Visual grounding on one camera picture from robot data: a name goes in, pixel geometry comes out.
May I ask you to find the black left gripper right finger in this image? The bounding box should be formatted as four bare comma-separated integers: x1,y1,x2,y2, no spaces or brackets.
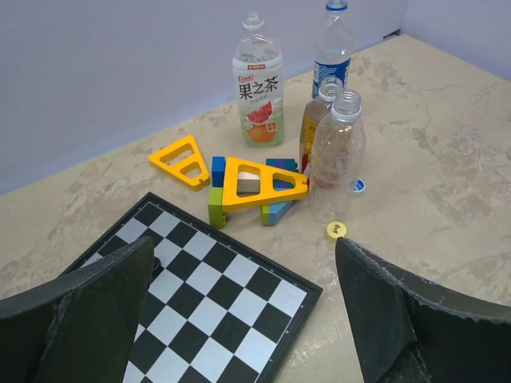
335,239,510,382

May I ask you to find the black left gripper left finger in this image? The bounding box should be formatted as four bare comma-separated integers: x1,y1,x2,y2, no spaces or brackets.
1,237,154,382

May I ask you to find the yellow bottle cap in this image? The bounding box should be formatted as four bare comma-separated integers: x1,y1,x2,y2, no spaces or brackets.
326,221,347,242

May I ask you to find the blue white bottle cap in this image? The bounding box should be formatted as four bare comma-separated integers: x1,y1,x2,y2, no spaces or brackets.
352,179,366,198

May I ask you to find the clear empty bottle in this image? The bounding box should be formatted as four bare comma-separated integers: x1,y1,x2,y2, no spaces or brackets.
308,89,366,223

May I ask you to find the amber tea bottle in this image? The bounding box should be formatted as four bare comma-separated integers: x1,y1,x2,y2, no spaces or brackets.
299,77,343,177

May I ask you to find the blue label water bottle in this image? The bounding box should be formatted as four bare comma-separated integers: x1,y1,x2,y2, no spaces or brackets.
311,1,355,98

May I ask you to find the fruit tea bottle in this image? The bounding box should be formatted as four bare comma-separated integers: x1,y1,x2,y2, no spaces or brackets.
232,11,284,147

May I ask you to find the black white chessboard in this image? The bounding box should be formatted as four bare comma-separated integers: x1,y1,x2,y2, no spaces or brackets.
72,193,322,382

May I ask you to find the green toy block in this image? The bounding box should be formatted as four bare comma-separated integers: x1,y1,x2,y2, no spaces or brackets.
208,187,227,230

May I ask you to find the light blue toy block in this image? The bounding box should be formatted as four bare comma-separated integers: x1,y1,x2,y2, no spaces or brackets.
261,201,293,226

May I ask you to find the dark blue block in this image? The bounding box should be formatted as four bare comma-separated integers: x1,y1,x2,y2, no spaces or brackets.
212,156,226,188

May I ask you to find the beige wooden block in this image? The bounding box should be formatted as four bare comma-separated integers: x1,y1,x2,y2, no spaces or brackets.
237,171,260,195

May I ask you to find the yellow triangle frame far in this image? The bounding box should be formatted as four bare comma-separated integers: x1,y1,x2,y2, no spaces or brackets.
148,135,211,192

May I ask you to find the yellow triangle frame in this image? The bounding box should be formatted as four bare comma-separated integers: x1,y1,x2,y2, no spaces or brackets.
222,157,308,211
148,135,211,192

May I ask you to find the yellow triangle frame near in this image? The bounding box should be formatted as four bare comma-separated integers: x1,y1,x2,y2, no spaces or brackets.
222,157,308,211

